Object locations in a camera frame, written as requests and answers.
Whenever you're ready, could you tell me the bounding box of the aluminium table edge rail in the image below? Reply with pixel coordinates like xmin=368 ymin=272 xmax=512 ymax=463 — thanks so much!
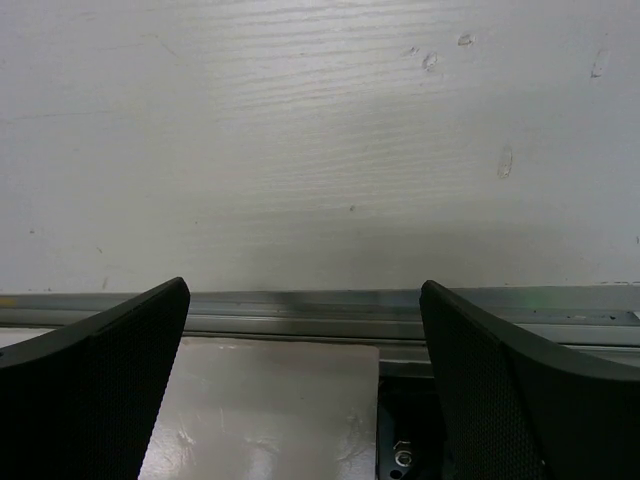
xmin=1 ymin=284 xmax=639 ymax=377

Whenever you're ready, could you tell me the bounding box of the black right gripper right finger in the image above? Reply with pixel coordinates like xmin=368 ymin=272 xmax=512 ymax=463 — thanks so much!
xmin=420 ymin=281 xmax=639 ymax=479

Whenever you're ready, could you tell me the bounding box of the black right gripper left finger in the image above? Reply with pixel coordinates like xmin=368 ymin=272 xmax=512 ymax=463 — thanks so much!
xmin=1 ymin=278 xmax=190 ymax=479

